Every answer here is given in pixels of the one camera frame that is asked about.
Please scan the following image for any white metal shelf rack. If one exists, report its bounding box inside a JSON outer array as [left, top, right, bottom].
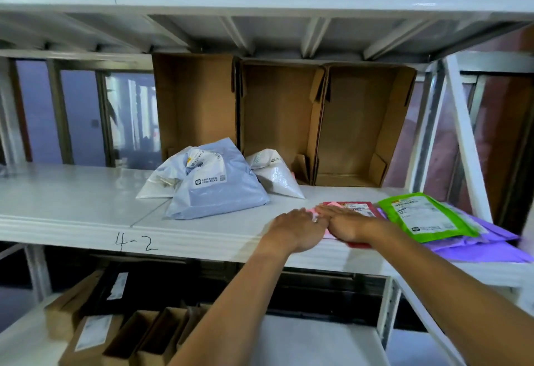
[[0, 0, 534, 366]]

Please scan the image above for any green mailer bag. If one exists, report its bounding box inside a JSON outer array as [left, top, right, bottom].
[[377, 192, 481, 244]]

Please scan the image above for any red mailer bag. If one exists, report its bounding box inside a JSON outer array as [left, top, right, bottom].
[[321, 201, 385, 250]]

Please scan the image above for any purple mailer bag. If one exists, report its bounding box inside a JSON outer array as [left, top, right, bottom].
[[377, 201, 520, 252], [433, 240, 534, 264]]

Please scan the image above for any purple mailer bag front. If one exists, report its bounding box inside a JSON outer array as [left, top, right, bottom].
[[377, 201, 520, 252]]

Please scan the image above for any person's right hand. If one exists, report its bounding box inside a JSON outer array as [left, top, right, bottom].
[[315, 205, 391, 245]]

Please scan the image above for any person's left forearm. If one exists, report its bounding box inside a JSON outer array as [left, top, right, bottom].
[[169, 240, 301, 366]]

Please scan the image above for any person's left hand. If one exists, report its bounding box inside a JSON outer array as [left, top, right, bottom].
[[263, 207, 329, 254]]

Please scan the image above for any cardboard carton with white label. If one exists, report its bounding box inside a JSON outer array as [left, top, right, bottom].
[[58, 314, 125, 366]]

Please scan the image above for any black package with white label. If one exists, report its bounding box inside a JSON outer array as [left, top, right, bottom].
[[90, 267, 131, 317]]

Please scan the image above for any open brown cardboard box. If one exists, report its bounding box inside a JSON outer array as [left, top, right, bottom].
[[152, 53, 239, 162], [238, 60, 326, 185], [314, 63, 418, 188]]

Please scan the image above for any person's right forearm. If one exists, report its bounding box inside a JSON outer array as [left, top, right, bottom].
[[367, 221, 534, 366]]

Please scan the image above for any metal window frame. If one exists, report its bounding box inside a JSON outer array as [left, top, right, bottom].
[[8, 59, 161, 168]]

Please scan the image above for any large grey-blue mailer bag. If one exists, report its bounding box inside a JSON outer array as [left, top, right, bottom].
[[165, 137, 271, 220]]

